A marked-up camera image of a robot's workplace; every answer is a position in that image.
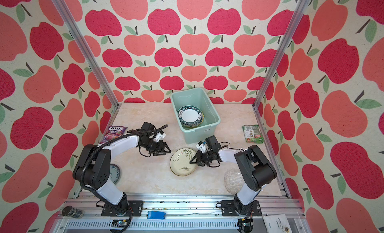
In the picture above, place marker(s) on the aluminium frame post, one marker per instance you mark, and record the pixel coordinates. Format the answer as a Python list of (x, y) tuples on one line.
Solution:
[(286, 40), (85, 49)]

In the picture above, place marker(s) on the yellow dotted scalloped plate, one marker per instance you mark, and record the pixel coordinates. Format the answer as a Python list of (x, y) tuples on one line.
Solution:
[(191, 118)]

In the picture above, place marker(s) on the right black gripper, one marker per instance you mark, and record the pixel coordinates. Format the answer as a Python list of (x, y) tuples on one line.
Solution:
[(197, 161)]

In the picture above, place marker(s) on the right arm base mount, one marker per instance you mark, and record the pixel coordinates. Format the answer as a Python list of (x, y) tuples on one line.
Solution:
[(237, 209)]

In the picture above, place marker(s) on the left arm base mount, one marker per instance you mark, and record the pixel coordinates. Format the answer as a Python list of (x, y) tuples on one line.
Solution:
[(123, 209)]

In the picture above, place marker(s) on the right aluminium frame post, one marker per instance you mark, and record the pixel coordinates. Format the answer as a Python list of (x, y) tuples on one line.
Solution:
[(286, 40)]

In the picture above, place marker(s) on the cream plate with bamboo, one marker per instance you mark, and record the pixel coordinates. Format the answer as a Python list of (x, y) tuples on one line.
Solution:
[(180, 162)]

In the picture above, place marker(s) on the green circuit board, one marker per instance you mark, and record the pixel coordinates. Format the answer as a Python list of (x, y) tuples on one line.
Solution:
[(119, 223)]

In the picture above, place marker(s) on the left aluminium frame post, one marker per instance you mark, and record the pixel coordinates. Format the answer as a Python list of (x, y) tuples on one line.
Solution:
[(85, 49)]

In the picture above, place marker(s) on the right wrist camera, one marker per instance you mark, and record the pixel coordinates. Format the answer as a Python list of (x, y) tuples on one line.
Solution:
[(202, 147)]

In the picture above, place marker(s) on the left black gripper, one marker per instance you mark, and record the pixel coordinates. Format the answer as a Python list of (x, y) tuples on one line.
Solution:
[(160, 149)]

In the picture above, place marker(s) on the green rimmed white plate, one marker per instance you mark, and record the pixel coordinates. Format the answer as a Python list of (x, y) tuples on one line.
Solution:
[(185, 108)]

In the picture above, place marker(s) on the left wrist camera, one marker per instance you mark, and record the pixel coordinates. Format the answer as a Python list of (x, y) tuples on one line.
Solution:
[(159, 136)]

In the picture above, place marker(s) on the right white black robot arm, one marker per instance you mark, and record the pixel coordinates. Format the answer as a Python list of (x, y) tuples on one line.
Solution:
[(257, 171)]

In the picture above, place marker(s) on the green snack packet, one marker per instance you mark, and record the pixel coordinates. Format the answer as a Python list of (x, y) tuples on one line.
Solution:
[(253, 134)]

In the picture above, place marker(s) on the white paper sheet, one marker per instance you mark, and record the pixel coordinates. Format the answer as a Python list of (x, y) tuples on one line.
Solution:
[(277, 224)]

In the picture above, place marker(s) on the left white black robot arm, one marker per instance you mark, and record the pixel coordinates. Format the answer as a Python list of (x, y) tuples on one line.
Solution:
[(92, 170)]

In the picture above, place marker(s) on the small teal patterned plate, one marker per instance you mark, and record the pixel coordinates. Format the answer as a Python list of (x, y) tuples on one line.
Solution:
[(115, 173)]

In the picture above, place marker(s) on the aluminium front rail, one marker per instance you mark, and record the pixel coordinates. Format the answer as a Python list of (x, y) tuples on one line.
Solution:
[(184, 213)]

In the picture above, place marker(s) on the blue rectangular box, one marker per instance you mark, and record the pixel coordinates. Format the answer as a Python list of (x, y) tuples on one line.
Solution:
[(155, 215)]

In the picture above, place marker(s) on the purple Fox's candy bag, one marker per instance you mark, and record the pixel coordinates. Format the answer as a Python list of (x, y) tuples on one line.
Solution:
[(113, 132)]

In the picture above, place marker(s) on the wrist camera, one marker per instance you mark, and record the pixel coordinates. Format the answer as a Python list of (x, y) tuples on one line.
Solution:
[(202, 147), (159, 136)]

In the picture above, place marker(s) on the mint green plastic bin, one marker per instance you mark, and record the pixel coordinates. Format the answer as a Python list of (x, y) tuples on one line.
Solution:
[(196, 97)]

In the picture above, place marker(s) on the clear textured glass plate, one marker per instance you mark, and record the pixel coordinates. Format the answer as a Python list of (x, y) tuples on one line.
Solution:
[(233, 181)]

